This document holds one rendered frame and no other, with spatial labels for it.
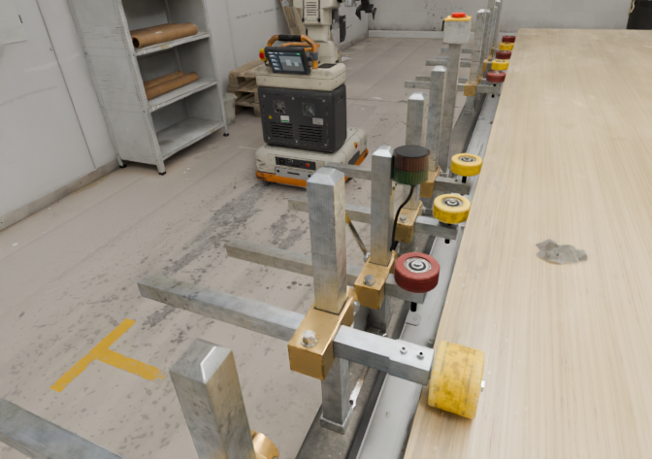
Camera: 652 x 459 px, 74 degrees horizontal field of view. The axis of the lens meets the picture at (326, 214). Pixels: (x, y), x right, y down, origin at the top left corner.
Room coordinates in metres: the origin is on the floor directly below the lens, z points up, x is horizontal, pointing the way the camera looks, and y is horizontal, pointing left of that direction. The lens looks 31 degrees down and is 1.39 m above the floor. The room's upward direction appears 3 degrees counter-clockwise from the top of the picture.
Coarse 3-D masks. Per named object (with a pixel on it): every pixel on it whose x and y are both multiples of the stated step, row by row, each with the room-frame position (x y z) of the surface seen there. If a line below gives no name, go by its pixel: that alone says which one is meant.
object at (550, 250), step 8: (552, 240) 0.65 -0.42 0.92; (544, 248) 0.64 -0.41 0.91; (552, 248) 0.64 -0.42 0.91; (560, 248) 0.63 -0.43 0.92; (568, 248) 0.62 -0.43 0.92; (544, 256) 0.62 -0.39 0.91; (552, 256) 0.61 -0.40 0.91; (560, 256) 0.61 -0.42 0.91; (568, 256) 0.61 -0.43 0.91; (576, 256) 0.61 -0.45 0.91; (584, 256) 0.61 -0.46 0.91
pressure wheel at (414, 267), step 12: (408, 252) 0.65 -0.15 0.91; (420, 252) 0.65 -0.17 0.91; (396, 264) 0.62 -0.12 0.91; (408, 264) 0.62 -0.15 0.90; (420, 264) 0.61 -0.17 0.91; (432, 264) 0.61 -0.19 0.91; (396, 276) 0.60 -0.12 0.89; (408, 276) 0.58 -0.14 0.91; (420, 276) 0.58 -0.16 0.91; (432, 276) 0.58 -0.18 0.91; (408, 288) 0.58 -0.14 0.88; (420, 288) 0.57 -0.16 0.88; (432, 288) 0.58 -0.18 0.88
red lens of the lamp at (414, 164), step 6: (396, 156) 0.65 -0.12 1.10; (426, 156) 0.64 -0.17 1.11; (396, 162) 0.65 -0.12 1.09; (402, 162) 0.64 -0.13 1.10; (408, 162) 0.64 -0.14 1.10; (414, 162) 0.63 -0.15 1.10; (420, 162) 0.63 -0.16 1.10; (426, 162) 0.64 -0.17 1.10; (402, 168) 0.64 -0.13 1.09; (408, 168) 0.64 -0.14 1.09; (414, 168) 0.63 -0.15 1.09; (420, 168) 0.64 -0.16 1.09; (426, 168) 0.64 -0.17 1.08
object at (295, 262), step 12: (240, 240) 0.79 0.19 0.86; (228, 252) 0.77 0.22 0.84; (240, 252) 0.76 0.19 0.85; (252, 252) 0.74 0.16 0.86; (264, 252) 0.74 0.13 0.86; (276, 252) 0.74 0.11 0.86; (288, 252) 0.73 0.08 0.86; (264, 264) 0.73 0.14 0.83; (276, 264) 0.72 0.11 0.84; (288, 264) 0.71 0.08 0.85; (300, 264) 0.70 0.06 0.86; (348, 264) 0.68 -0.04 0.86; (312, 276) 0.69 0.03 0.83; (348, 276) 0.65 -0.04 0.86; (396, 288) 0.61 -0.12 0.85; (408, 300) 0.60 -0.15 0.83; (420, 300) 0.59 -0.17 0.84
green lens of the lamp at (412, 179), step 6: (396, 174) 0.65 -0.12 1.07; (402, 174) 0.64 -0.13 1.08; (408, 174) 0.63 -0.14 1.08; (414, 174) 0.63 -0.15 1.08; (420, 174) 0.64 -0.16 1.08; (426, 174) 0.64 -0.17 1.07; (396, 180) 0.65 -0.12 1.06; (402, 180) 0.64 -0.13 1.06; (408, 180) 0.63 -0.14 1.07; (414, 180) 0.63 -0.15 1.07; (420, 180) 0.64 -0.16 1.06; (426, 180) 0.65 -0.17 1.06
